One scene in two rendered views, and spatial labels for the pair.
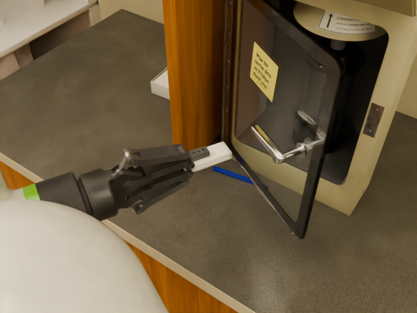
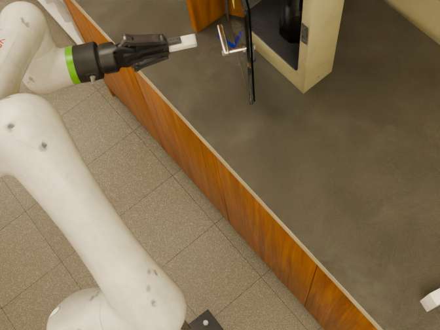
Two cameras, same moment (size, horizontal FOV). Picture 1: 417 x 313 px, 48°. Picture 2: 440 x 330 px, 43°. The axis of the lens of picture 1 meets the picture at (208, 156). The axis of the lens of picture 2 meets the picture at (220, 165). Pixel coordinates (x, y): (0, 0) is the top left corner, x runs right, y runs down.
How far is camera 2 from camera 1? 0.75 m
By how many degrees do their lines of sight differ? 25
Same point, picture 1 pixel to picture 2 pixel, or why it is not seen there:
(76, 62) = not seen: outside the picture
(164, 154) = (148, 40)
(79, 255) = (35, 114)
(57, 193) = (82, 55)
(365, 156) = (304, 55)
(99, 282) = (38, 121)
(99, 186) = (107, 54)
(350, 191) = (301, 76)
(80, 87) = not seen: outside the picture
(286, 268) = (241, 122)
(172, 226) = (175, 76)
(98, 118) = not seen: outside the picture
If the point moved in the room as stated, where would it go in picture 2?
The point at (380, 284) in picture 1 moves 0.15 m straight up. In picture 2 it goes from (300, 145) to (302, 118)
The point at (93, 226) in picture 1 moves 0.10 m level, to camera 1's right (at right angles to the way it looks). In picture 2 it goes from (42, 106) to (100, 118)
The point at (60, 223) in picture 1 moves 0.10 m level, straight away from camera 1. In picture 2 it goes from (33, 105) to (29, 54)
